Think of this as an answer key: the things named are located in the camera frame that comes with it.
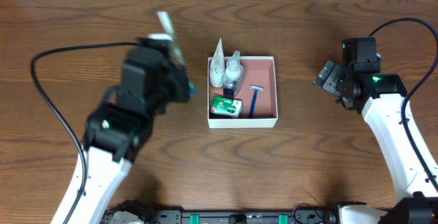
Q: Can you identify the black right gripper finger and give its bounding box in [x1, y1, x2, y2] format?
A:
[313, 60, 337, 88]
[323, 64, 345, 97]

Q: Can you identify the white cardboard box pink inside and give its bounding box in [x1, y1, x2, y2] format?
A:
[207, 56, 278, 129]

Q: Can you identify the green white toothbrush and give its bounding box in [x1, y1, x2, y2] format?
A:
[157, 11, 196, 102]

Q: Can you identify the blue disposable razor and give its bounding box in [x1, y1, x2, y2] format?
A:
[248, 85, 264, 119]

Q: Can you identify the white shampoo tube leaf print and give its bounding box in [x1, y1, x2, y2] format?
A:
[209, 39, 225, 88]

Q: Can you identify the green soap box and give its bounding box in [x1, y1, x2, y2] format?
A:
[209, 95, 243, 119]

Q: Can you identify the clear spray bottle blue liquid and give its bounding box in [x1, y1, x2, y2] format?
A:
[222, 51, 244, 99]

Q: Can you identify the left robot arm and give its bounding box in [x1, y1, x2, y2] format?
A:
[52, 34, 190, 223]

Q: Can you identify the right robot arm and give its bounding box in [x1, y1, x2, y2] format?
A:
[314, 55, 437, 223]

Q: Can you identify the black left cable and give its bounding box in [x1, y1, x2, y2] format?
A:
[29, 41, 140, 224]

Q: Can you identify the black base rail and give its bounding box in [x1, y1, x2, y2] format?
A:
[102, 201, 387, 224]

